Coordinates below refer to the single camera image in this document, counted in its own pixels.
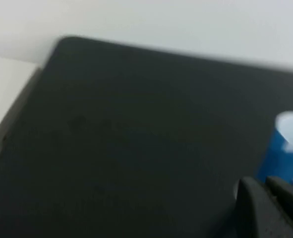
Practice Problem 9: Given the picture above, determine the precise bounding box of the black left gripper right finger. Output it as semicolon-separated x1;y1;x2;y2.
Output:
265;175;293;238

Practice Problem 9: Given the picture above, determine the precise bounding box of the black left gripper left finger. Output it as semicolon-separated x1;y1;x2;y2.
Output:
236;176;286;238

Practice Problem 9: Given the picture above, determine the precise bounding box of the blue paper wrapped glass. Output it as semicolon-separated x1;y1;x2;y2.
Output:
256;111;293;185

